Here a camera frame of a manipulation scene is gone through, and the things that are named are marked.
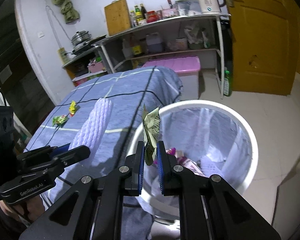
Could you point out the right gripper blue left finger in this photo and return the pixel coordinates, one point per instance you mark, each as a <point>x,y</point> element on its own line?
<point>135,162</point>

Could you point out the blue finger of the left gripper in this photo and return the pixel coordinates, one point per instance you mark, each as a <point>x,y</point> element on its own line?
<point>60,149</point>

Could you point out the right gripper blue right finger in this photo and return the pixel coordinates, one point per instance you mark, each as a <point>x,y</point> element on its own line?
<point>166,162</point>

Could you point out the green snack packet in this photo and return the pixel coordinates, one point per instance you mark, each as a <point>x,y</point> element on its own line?
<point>59,120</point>

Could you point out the white foam fruit net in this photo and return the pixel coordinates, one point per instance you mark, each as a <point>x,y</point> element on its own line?
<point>94,127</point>

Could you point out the yellow snack packet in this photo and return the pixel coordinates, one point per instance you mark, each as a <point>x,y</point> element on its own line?
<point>73,108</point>

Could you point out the olive green wrapper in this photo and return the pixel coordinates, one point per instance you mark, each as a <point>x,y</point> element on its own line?
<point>151,129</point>

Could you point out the purple milk drink carton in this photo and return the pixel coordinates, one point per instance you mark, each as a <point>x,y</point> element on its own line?
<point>191,165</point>

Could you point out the magenta snack bag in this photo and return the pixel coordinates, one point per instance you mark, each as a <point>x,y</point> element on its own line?
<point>171,151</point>

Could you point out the white round trash bin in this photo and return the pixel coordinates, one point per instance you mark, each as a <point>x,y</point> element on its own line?
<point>213,136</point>

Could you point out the metal kitchen shelf rack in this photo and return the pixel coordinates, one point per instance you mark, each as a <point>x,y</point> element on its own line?
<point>169,29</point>

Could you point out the person's left hand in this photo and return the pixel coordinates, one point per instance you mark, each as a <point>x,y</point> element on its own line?
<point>30,210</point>

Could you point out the blue checked tablecloth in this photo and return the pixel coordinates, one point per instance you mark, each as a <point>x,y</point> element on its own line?
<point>127,94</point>

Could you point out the pink plastic basket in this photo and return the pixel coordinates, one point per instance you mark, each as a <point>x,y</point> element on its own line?
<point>95,67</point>

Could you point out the small grey side shelf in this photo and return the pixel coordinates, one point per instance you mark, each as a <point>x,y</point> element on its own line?
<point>77,67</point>

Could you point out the black induction cooker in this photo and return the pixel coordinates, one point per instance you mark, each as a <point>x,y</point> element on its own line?
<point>86,45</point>

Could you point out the green glass bottle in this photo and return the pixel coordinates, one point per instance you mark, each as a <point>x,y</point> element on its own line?
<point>227,90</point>

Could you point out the steel cooking pot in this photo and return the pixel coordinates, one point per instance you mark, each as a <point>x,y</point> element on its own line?
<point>81,37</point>

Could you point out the pink lidded storage box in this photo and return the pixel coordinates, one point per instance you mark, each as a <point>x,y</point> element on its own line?
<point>187,68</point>

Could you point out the yellow label oil bottle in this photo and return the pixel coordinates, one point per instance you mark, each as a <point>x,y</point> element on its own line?
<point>136,47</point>

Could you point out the purple plastic jug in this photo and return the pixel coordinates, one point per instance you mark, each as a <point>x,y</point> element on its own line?
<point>154,43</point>

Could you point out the wooden cutting board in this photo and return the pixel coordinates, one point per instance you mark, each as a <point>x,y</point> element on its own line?
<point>117,17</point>

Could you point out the green sauce bottle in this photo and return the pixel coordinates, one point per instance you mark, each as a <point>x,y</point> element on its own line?
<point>138,14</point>

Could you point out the red lidded jar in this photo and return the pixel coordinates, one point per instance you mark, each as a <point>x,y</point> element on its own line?
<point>152,16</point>

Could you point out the dark soy sauce bottle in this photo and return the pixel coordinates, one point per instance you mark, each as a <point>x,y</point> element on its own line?
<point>143,11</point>

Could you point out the green hanging cloth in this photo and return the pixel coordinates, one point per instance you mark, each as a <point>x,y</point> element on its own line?
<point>67,9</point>

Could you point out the yellow wooden door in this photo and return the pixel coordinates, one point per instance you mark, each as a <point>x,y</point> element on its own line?
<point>265,45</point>

